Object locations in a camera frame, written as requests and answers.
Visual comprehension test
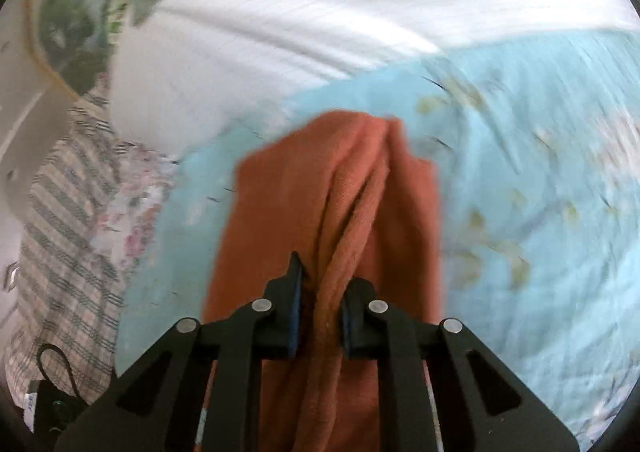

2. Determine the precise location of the orange towel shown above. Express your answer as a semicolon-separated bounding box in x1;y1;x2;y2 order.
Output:
203;110;442;451

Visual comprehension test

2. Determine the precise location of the plaid checked cloth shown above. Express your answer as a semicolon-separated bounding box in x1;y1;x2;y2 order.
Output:
4;90;126;406

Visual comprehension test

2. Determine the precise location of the pink floral pillow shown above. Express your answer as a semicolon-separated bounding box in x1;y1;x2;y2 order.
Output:
91;143;177;275

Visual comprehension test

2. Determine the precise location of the light blue floral bedsheet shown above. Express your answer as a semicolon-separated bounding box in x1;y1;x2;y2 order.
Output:
115;30;639;449

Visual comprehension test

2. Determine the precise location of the white striped duvet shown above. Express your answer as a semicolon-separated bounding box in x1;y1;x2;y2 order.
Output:
110;0;639;155

